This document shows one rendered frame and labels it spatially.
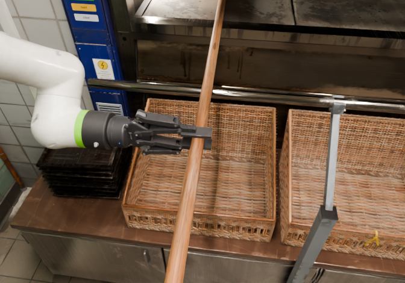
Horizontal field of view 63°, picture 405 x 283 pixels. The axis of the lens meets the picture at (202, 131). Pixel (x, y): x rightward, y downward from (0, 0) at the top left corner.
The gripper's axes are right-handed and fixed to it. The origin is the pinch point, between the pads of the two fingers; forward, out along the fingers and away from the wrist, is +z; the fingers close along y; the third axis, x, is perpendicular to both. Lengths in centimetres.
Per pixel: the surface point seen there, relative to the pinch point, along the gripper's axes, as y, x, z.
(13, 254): 119, -16, -105
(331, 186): 19.4, -4.2, 36.6
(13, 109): 51, -59, -100
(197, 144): -1.4, 3.6, 0.6
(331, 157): 13.8, -10.1, 36.1
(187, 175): -1.3, 12.2, -0.4
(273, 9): 1, -76, 21
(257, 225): 50, -8, 20
